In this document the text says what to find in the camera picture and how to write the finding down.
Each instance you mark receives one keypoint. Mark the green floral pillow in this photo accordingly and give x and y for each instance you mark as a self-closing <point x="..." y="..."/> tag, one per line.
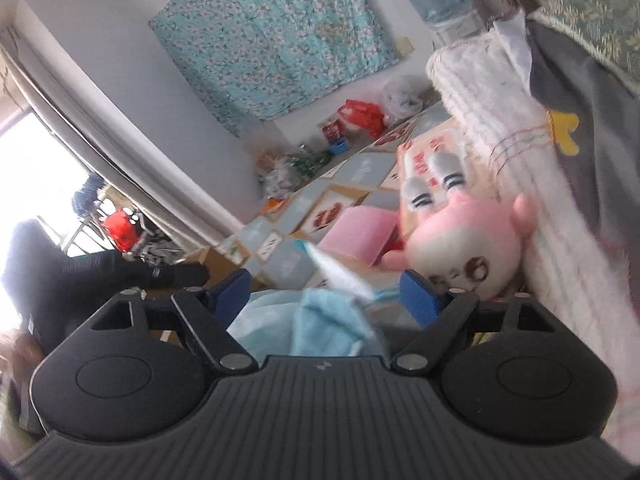
<point x="607" y="29"/>

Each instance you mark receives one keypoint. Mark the clear plastic bag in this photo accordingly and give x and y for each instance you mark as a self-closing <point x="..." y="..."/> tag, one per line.
<point x="403" y="97"/>

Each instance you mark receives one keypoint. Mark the blue white wipes pack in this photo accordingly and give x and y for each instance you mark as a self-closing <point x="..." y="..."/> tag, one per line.
<point x="369" y="284"/>

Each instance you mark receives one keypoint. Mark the red plastic bag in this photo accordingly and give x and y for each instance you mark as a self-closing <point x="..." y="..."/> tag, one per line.
<point x="366" y="116"/>

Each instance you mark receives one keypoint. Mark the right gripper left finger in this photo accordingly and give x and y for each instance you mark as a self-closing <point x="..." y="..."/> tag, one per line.
<point x="205" y="316"/>

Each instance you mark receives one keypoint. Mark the white folded quilt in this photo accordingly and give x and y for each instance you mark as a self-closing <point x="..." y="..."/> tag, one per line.
<point x="576" y="277"/>

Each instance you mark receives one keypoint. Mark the teal floral wall cloth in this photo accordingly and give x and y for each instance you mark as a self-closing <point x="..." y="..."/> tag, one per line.
<point x="266" y="58"/>

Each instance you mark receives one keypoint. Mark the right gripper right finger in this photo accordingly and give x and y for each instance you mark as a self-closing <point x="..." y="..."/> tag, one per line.
<point x="441" y="313"/>

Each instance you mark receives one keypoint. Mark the grey curtain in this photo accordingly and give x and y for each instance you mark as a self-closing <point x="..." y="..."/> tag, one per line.
<point x="147" y="183"/>

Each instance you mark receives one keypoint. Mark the grey duck blanket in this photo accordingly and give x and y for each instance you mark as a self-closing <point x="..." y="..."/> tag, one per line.
<point x="599" y="140"/>

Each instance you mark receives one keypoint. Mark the pink sponge cloth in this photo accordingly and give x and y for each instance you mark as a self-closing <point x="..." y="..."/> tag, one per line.
<point x="360" y="234"/>

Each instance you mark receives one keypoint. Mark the light blue towel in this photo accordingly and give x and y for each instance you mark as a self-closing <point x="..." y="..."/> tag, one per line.
<point x="310" y="322"/>

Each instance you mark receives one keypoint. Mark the red tin can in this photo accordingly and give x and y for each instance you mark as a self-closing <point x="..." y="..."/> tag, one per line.
<point x="332" y="129"/>

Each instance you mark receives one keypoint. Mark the pink wet wipes pack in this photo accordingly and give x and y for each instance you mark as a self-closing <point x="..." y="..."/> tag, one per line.
<point x="414" y="156"/>

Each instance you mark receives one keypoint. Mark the pink plush doll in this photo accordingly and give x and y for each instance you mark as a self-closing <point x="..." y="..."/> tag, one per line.
<point x="473" y="243"/>

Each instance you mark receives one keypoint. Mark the white water dispenser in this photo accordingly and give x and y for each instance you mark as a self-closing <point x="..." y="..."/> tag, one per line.
<point x="462" y="27"/>

